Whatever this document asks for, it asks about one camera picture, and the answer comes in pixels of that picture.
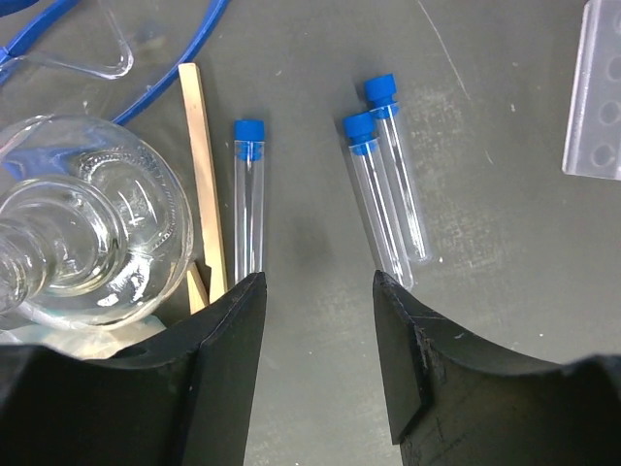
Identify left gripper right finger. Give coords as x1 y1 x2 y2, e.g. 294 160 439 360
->
373 271 620 465

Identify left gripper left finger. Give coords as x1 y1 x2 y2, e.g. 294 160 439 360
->
1 273 267 465

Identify blue capped test tube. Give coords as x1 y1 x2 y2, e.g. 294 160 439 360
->
234 119 265 283
343 112 414 288
364 74 433 267

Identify beige crumpled glove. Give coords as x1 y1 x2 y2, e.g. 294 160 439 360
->
1 315 166 359

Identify wooden test tube clamp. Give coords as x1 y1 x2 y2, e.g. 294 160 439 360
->
178 63 228 314

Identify clear glass flask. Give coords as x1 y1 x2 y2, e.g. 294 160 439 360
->
1 116 194 330

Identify clear acrylic tube rack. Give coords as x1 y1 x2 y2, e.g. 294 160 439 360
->
562 1 620 181

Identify blue rimmed safety goggles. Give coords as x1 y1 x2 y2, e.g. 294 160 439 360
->
1 1 228 126

